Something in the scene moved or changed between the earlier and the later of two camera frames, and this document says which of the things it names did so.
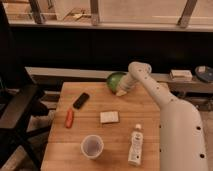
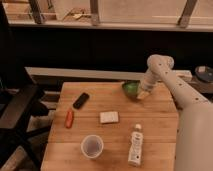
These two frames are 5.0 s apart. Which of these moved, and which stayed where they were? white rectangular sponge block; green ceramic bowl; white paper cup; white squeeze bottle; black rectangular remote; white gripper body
Moved: white gripper body; green ceramic bowl
Stayed: white paper cup; white squeeze bottle; white rectangular sponge block; black rectangular remote
